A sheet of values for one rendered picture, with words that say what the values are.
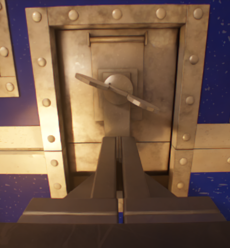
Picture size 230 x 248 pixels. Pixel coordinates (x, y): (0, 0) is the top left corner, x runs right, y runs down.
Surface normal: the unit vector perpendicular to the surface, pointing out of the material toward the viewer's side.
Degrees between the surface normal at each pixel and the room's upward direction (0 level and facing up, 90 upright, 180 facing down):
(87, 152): 90
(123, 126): 90
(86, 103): 90
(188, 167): 90
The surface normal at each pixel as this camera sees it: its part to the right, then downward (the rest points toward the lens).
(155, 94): 0.00, 0.29
